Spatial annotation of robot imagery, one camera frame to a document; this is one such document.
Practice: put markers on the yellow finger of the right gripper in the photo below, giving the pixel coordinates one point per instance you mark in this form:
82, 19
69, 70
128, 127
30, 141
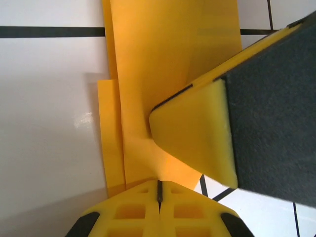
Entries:
247, 55
266, 123

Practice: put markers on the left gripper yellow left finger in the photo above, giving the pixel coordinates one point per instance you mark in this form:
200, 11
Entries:
128, 217

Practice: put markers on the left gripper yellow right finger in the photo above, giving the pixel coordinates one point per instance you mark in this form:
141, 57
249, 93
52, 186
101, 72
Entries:
192, 217

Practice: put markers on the yellow paper sheet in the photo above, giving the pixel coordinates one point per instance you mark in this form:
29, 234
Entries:
153, 61

